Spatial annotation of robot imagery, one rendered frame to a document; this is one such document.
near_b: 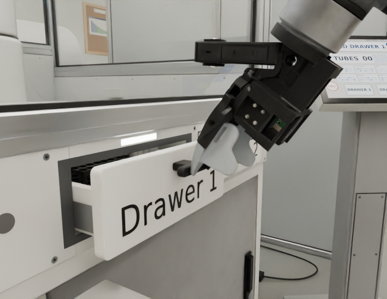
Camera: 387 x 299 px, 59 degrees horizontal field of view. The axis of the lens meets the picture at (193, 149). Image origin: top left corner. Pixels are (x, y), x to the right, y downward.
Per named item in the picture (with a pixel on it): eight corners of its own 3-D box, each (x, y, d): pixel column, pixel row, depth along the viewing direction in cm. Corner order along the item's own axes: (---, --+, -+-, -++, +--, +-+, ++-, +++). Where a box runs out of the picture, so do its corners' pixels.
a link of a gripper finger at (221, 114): (199, 149, 41) (244, 88, 38) (190, 141, 41) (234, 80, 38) (215, 148, 45) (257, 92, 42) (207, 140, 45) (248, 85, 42)
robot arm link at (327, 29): (291, -26, 34) (311, -7, 40) (263, 18, 36) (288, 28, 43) (355, 14, 31) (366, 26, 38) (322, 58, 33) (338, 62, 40)
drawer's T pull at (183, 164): (212, 167, 51) (212, 158, 51) (183, 178, 45) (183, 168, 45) (192, 164, 53) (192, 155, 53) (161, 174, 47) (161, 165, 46)
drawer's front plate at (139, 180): (223, 195, 63) (224, 136, 61) (104, 263, 39) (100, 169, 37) (215, 194, 64) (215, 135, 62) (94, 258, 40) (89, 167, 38)
